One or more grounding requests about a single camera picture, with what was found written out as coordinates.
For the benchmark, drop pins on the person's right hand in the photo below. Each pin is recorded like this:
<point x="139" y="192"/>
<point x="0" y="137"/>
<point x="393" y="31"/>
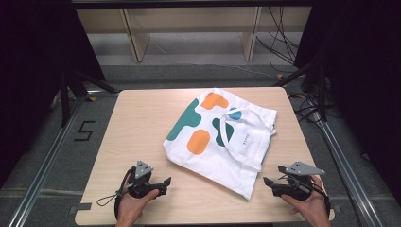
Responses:
<point x="312" y="209"/>

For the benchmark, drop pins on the white tote bag coloured patches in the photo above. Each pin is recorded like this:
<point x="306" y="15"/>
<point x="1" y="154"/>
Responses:
<point x="220" y="164"/>

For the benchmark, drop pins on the black curtain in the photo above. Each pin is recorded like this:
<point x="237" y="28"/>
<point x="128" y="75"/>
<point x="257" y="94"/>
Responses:
<point x="362" y="78"/>
<point x="31" y="63"/>

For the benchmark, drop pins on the aluminium floor rail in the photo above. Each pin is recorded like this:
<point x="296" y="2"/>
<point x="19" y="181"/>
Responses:
<point x="47" y="167"/>
<point x="346" y="164"/>

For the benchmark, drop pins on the black metal stand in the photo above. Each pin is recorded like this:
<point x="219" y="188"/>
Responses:
<point x="65" y="101"/>
<point x="321" y="94"/>

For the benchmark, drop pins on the yellow black tape piece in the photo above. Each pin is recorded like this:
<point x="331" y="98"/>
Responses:
<point x="92" y="99"/>
<point x="280" y="76"/>

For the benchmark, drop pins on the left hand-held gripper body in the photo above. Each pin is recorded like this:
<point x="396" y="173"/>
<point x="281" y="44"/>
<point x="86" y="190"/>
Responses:
<point x="140" y="184"/>

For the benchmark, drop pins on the black tape strip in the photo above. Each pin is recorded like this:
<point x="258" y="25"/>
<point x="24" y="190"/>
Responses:
<point x="82" y="207"/>

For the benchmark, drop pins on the person's left hand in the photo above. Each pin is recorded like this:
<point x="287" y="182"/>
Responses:
<point x="129" y="209"/>

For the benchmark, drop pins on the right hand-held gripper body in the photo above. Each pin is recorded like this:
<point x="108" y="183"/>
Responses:
<point x="293" y="189"/>

